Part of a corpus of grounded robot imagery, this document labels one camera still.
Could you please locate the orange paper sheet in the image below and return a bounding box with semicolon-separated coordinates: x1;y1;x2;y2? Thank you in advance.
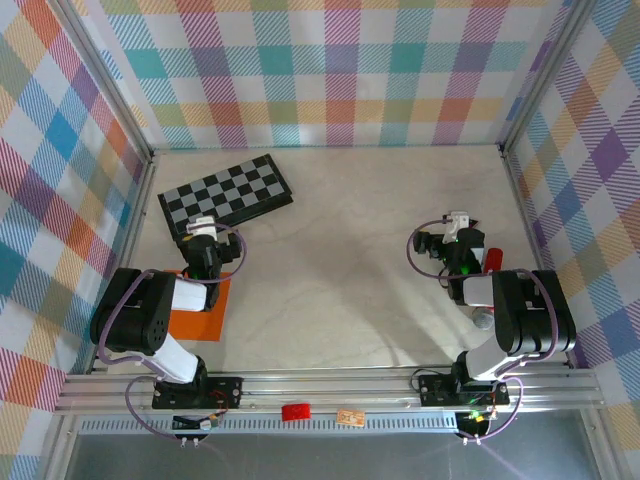
169;268;232;342

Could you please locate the black and grey chessboard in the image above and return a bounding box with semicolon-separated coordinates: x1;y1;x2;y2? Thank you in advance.
157;153;295;250

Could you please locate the red plastic block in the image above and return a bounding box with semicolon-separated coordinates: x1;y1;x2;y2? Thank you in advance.
281;402;312;422

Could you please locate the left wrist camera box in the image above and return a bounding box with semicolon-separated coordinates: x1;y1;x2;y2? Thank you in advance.
187;217;220;239

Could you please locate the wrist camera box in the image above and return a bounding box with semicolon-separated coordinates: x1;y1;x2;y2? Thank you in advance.
187;217;220;239
442;210;474;242

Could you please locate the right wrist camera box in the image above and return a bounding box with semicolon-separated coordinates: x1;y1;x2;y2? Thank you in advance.
442;210;474;242

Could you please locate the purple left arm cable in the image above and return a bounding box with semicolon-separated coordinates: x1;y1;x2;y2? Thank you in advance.
96;222;251;444

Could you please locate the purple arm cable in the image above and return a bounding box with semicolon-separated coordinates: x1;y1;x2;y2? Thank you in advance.
96;222;251;444
407;215;559;444

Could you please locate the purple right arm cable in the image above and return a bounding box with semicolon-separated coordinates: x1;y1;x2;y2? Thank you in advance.
407;215;559;444

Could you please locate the aluminium side rail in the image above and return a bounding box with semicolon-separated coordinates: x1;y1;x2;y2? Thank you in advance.
498;147;574;369
84;152;159;376

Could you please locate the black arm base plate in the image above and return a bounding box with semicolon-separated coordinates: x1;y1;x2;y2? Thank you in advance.
152;375;245;410
418;373;511;407

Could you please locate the small circuit board with wires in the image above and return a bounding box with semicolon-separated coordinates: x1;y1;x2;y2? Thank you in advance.
457;410;494;440
172;413;222;432

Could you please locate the slotted grey cable duct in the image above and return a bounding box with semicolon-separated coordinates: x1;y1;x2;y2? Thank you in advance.
79;413;494;435

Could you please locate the wide aluminium base rail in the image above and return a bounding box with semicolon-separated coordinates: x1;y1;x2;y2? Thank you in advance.
54;368;604;415

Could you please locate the aluminium frame post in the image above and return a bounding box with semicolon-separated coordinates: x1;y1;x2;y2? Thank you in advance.
47;0;156;161
498;0;601;154

